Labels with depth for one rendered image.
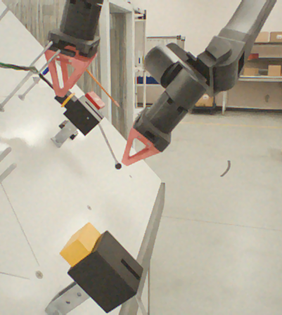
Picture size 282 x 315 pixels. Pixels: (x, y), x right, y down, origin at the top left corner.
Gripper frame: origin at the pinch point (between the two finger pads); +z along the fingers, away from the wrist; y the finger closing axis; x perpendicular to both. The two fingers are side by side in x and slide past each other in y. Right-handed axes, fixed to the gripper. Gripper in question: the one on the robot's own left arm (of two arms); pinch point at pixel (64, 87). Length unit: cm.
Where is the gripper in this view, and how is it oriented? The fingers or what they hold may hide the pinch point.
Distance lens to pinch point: 61.6
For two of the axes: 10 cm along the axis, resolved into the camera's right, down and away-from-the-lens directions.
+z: -3.1, 8.5, 4.4
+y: -0.6, 4.4, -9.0
